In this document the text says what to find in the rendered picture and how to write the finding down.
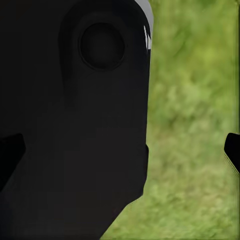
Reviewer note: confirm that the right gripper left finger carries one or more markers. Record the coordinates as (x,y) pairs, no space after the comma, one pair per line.
(12,149)

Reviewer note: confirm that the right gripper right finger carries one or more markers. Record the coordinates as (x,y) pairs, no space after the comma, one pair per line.
(232,149)

